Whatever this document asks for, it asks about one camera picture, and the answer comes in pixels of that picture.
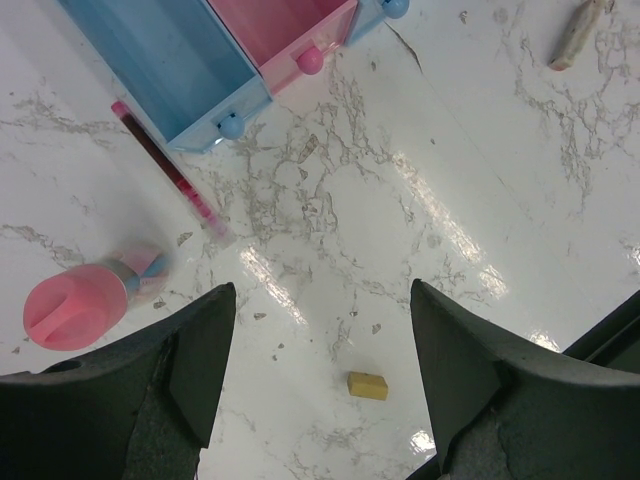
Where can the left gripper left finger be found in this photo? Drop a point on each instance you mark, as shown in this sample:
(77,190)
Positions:
(142,407)

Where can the red pen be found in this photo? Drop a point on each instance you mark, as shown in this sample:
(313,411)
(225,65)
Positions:
(201,208)

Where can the light blue drawer bin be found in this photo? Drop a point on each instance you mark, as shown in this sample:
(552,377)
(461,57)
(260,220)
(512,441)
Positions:
(180,64)

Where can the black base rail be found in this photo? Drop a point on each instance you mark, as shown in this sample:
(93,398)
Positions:
(614,341)

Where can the pink cap bottle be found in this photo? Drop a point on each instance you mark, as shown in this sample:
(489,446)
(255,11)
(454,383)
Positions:
(76,307)

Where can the white chalk stick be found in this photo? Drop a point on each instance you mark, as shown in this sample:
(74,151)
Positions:
(576,33)

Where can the cyan drawer bin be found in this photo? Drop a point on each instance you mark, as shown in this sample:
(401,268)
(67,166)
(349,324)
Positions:
(371,13)

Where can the pink drawer bin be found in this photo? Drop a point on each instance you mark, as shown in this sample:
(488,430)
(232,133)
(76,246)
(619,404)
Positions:
(286,39)

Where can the yellow eraser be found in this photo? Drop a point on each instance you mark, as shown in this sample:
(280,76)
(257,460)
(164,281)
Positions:
(368,386)

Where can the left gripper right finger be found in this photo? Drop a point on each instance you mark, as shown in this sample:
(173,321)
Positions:
(503,407)

